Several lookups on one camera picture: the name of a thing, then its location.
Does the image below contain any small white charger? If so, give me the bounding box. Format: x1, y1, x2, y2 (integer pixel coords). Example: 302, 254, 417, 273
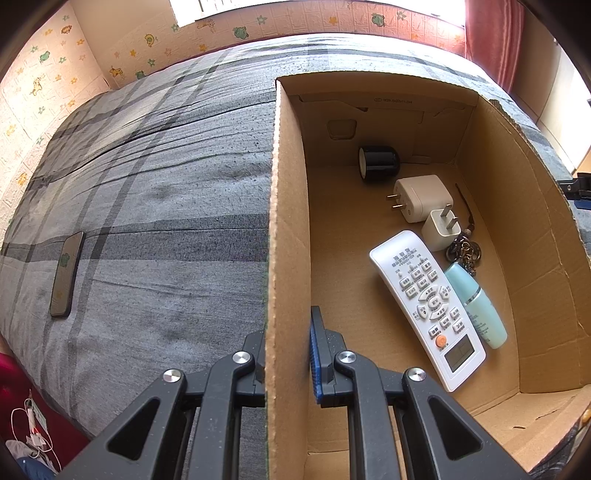
421, 204, 462, 252

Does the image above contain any red curtain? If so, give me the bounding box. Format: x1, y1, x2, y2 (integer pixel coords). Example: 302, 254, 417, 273
464, 0, 528, 93

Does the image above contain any blue cloth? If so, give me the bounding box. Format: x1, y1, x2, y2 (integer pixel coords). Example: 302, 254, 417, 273
17, 457, 59, 480

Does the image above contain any large white charger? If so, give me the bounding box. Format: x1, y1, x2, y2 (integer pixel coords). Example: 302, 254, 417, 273
386, 174, 455, 223

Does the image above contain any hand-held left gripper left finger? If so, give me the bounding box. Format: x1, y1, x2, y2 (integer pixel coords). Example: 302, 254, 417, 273
55, 329, 269, 480

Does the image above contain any cream wardrobe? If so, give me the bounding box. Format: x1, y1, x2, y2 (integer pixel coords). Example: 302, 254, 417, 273
508, 9, 591, 175

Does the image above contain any white charging cable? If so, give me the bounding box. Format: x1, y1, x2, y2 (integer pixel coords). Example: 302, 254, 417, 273
10, 390, 59, 468

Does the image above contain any grey plaid bedsheet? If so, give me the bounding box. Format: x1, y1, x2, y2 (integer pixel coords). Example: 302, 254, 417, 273
0, 33, 591, 480

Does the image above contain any black smartphone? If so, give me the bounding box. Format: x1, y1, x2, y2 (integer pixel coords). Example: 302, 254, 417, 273
49, 231, 86, 318

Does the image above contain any teal plastic bottle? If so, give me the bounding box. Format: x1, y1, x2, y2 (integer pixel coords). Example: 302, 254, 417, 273
444, 261, 509, 350

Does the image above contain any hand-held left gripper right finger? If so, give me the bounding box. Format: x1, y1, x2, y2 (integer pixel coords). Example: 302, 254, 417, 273
308, 305, 533, 480

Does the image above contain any red cloth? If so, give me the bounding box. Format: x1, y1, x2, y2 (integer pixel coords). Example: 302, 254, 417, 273
0, 351, 91, 472

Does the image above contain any white remote control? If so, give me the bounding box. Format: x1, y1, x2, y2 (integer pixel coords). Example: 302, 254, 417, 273
368, 230, 487, 393

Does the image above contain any brown cardboard box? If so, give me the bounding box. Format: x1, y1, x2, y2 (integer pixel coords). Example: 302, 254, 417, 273
263, 69, 591, 480

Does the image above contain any metal keychain with strap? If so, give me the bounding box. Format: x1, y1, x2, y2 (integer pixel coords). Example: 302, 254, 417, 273
445, 183, 484, 278

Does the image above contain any black tape roll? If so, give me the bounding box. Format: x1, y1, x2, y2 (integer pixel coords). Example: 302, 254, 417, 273
358, 144, 401, 184

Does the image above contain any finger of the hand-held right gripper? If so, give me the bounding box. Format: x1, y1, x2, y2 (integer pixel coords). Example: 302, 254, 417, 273
560, 173, 591, 202

